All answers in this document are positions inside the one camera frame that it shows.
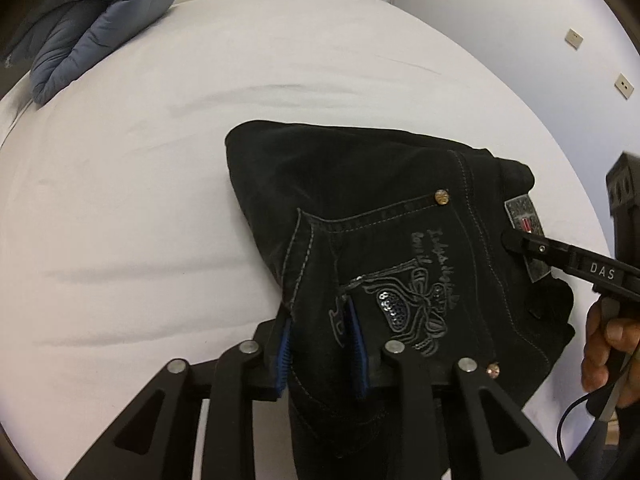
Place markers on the upper wall switch plate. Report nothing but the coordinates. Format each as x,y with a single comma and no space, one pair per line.
574,39

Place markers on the lower wall socket plate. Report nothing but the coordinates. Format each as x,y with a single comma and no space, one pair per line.
624,86

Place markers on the person's right hand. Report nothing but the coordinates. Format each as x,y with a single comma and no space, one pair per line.
620,334

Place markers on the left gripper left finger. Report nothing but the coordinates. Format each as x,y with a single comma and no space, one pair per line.
188,411

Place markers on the folded blue duvet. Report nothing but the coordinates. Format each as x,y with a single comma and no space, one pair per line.
65,38

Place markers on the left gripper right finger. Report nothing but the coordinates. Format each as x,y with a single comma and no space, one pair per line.
438,396

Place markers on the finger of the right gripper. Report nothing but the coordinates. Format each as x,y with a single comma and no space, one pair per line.
581,263

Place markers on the black denim pants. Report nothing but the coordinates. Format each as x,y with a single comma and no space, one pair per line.
375,235

